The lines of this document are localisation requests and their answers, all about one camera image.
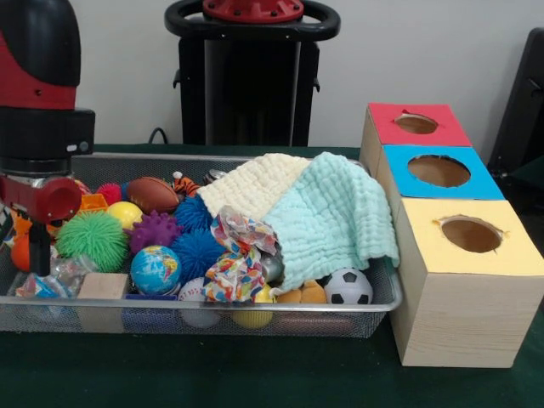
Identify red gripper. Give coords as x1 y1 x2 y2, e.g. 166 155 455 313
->
0 173 82 276

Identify clear plastic bottle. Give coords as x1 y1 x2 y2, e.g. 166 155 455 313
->
14 271 73 301

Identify cream white cloth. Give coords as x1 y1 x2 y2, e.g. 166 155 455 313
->
198 151 314 220

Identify mint green cloth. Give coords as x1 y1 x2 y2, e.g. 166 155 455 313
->
261 151 402 290

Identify shallow mesh bin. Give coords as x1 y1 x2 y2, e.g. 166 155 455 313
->
0 151 404 339

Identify wooden box with three holes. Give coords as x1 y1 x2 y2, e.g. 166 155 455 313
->
360 101 544 369

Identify green spiky ball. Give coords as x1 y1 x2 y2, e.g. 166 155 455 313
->
54 211 129 273

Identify wooden block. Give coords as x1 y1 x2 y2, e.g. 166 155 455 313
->
78 273 129 301

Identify purple spiky toy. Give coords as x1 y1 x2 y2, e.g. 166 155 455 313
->
125 210 184 254

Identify globe print ball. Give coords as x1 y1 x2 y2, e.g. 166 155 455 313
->
130 245 183 295

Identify brown toy football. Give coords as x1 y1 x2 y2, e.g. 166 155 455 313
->
126 177 180 215

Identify blue spiky ball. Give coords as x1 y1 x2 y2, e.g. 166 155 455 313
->
169 229 226 284

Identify dark green table cloth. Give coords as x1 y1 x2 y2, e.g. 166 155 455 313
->
505 159 544 205
0 143 544 408

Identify black and white soccer ball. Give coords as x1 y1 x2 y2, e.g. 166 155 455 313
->
324 267 374 305

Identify black upright panel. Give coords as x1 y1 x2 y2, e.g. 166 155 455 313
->
488 27 544 171

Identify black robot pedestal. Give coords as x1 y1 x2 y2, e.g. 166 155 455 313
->
164 0 342 148

